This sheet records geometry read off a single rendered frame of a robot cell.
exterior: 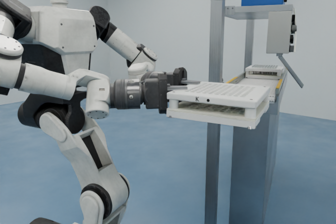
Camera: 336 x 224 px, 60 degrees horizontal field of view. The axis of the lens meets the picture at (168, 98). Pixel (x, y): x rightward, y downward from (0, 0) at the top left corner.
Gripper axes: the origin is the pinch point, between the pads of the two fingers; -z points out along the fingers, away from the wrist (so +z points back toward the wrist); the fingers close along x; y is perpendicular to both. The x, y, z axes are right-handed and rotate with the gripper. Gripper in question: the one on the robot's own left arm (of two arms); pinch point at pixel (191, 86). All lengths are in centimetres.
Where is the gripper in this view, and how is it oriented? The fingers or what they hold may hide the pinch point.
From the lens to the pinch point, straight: 97.3
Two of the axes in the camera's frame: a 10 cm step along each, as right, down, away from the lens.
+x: 0.2, 9.8, 2.0
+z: -8.2, -1.0, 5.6
